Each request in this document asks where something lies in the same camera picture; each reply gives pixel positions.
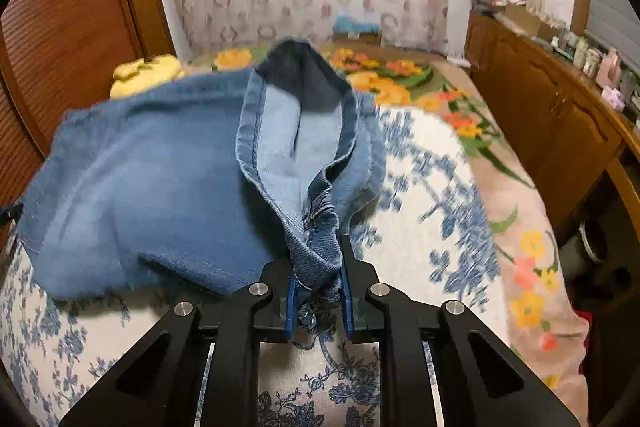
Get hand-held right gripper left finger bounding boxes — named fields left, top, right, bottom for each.
left=59, top=261, right=300, bottom=427

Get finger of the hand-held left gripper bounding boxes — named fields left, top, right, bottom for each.
left=0, top=203, right=24, bottom=228

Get open cardboard box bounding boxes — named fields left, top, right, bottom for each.
left=502, top=2, right=543, bottom=38

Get pink flowered blanket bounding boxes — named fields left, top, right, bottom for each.
left=112, top=44, right=593, bottom=408

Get row of small bottles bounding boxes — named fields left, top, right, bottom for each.
left=542, top=19, right=640, bottom=112

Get white blue floral blanket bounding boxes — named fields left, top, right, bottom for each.
left=0, top=104, right=511, bottom=427

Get blue plastic bag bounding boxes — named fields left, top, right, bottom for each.
left=332, top=14, right=381, bottom=35

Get wooden cabinet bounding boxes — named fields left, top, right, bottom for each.
left=462, top=9, right=640, bottom=258

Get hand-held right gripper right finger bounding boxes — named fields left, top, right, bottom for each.
left=339, top=234, right=583, bottom=427

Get grey window blind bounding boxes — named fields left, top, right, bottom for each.
left=582, top=0, right=640, bottom=68

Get yellow plush toy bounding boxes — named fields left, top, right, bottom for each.
left=109, top=54, right=183, bottom=100

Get blue denim pants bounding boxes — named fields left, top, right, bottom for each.
left=15, top=38, right=388, bottom=333

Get wooden louvred wardrobe door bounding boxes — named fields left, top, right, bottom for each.
left=0, top=0, right=176, bottom=248

